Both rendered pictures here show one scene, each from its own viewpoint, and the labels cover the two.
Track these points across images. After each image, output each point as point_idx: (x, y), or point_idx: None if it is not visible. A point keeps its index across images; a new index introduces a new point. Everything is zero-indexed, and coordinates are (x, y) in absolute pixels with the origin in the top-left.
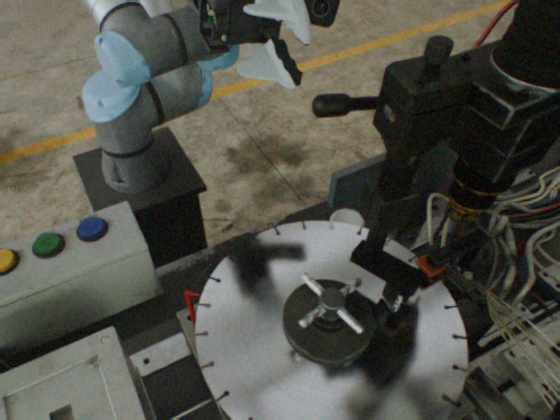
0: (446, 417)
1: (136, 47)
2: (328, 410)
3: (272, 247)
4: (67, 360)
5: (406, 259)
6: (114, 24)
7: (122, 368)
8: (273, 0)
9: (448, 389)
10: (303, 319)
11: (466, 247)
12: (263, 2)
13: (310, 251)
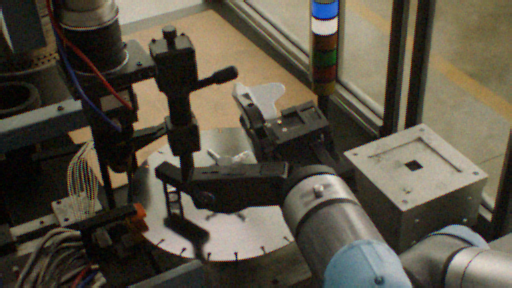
0: (165, 145)
1: (427, 235)
2: (234, 145)
3: (268, 235)
4: (427, 190)
5: (149, 228)
6: (465, 244)
7: (382, 187)
8: (260, 108)
9: (157, 156)
10: (246, 152)
11: (102, 214)
12: (269, 100)
13: (233, 232)
